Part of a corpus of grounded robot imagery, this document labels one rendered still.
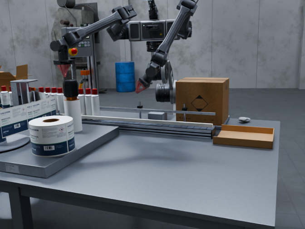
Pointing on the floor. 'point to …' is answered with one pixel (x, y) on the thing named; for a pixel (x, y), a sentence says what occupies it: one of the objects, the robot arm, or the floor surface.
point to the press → (75, 17)
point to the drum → (125, 76)
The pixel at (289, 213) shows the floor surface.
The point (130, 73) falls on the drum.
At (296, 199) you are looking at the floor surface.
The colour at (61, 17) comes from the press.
